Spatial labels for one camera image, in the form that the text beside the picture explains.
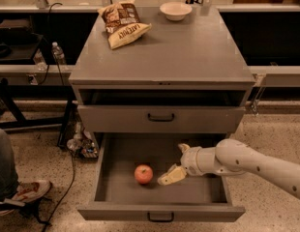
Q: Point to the clear plastic water bottle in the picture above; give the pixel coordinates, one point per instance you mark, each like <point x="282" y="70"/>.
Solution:
<point x="58" y="54"/>

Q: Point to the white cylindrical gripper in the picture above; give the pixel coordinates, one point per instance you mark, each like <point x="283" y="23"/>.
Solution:
<point x="191" y="162"/>

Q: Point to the blue jeans leg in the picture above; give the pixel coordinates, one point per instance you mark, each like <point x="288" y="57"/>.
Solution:
<point x="8" y="175"/>

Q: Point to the white red sneaker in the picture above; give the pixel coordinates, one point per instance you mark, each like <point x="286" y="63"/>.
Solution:
<point x="26" y="192"/>

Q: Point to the white ceramic bowl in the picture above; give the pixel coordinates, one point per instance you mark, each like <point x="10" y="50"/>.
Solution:
<point x="175" y="11"/>

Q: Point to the black metal stand frame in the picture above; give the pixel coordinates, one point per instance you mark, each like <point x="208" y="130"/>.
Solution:
<point x="27" y="107"/>

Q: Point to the grey drawer cabinet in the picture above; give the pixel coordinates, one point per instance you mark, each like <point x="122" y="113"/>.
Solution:
<point x="193" y="62"/>

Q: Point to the open grey bottom drawer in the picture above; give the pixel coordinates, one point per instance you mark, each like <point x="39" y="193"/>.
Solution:
<point x="118" y="196"/>

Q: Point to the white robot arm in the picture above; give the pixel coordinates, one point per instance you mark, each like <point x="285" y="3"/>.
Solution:
<point x="231" y="157"/>

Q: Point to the red apple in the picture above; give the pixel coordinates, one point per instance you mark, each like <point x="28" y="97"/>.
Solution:
<point x="143" y="174"/>

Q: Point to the clutter of small floor items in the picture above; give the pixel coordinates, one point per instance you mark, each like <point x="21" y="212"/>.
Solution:
<point x="81" y="144"/>

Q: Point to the brown yellow chip bag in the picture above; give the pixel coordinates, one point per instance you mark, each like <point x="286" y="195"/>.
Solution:
<point x="122" y="23"/>

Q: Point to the closed grey middle drawer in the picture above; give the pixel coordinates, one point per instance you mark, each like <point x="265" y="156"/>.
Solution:
<point x="160" y="119"/>

